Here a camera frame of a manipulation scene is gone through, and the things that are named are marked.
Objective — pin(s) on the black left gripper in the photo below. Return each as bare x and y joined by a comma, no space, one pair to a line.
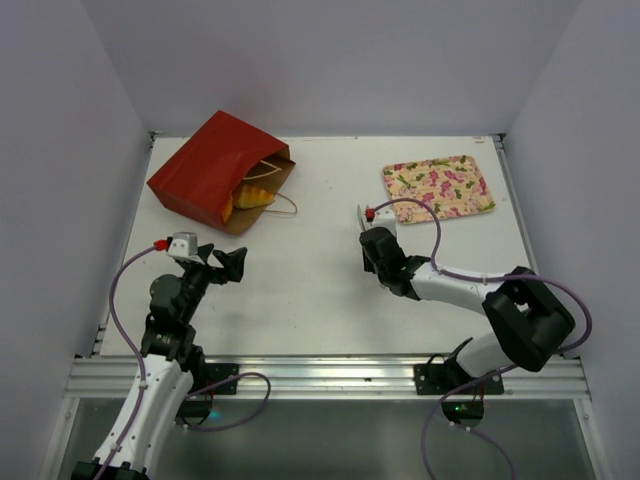
232,262

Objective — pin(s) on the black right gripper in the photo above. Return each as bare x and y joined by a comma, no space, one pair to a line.
375,245

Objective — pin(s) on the red paper bag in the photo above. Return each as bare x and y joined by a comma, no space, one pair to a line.
225,154

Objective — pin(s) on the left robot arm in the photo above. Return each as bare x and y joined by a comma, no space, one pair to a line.
171,368

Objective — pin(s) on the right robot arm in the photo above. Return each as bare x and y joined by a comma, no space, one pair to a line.
529,323

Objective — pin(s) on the fake croissant bread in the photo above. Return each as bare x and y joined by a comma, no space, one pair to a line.
244,197

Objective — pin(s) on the floral rectangular tray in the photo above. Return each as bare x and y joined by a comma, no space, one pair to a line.
448,187

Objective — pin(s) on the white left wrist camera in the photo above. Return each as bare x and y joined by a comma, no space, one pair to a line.
183,246

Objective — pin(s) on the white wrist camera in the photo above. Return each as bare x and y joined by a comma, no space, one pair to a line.
183,246
384,218

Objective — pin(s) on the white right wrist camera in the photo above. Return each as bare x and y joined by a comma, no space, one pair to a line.
384,218

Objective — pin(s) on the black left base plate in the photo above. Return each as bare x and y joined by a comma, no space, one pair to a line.
215,373

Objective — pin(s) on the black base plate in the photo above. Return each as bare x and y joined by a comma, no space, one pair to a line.
215,373
438,376

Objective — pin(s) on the aluminium frame rail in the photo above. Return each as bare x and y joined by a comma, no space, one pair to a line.
334,378

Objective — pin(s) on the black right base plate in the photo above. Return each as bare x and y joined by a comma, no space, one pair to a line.
438,376

